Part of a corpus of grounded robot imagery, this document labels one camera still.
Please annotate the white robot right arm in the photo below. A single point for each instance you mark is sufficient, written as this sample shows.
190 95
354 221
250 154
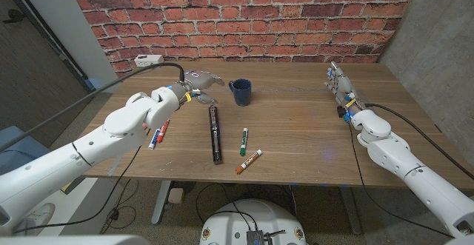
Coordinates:
414 174

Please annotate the white power strip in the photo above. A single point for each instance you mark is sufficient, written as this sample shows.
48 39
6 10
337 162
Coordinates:
148 59

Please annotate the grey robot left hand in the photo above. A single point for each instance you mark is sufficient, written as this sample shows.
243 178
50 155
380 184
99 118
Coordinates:
200 80

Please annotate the blue plastic bin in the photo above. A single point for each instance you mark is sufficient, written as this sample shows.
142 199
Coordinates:
22 145

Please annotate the dark wooden door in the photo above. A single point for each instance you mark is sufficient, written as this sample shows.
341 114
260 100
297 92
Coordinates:
29 82

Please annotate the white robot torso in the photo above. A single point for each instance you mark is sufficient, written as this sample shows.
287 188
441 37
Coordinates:
252 219

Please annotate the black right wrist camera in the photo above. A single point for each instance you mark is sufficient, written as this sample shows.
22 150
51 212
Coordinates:
341 111

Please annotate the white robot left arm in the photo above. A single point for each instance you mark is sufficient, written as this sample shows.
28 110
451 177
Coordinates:
55 171

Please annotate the blue dry erase marker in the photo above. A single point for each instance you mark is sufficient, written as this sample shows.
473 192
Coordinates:
153 141

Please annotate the navy blue mug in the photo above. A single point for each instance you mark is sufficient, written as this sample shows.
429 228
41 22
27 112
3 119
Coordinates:
242 93

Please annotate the orange dry erase marker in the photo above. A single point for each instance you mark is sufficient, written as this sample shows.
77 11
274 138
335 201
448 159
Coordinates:
249 161

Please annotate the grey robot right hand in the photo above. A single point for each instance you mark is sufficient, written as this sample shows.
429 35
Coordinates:
344 87

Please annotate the beige box under table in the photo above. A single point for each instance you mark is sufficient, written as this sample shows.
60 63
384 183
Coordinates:
176 196

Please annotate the grey table leg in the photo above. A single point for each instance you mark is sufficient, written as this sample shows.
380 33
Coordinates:
161 204
352 215

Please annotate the red brick print backdrop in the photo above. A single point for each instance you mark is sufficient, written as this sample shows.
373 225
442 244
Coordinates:
240 23

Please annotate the grey finned torso module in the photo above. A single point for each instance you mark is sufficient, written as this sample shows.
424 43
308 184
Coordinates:
254 238

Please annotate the seated person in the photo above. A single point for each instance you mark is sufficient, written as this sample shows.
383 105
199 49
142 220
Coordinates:
40 215

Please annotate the green dry erase marker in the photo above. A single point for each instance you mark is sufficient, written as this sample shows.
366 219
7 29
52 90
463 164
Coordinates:
244 141

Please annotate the red dry erase marker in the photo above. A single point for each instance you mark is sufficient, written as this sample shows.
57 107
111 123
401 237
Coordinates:
162 133

